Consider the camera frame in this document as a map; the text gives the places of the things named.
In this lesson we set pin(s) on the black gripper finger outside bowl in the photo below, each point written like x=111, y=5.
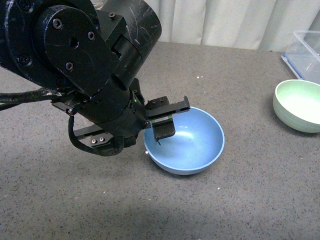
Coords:
x=111, y=148

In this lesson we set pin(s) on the white curtain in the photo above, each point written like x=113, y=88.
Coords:
x=244, y=24

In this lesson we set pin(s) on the blue-rimmed container lid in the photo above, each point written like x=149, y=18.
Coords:
x=291, y=65

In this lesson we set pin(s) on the black gripper finger in bowl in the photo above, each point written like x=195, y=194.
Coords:
x=163, y=128

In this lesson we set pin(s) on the blue bowl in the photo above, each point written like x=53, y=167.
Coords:
x=198, y=141

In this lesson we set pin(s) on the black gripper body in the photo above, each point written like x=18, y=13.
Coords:
x=116, y=112

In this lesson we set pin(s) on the green bowl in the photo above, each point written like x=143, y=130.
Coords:
x=297, y=104

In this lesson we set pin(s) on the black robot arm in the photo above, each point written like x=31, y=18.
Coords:
x=85, y=61

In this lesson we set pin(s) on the clear plastic food container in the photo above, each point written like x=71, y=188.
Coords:
x=306, y=58

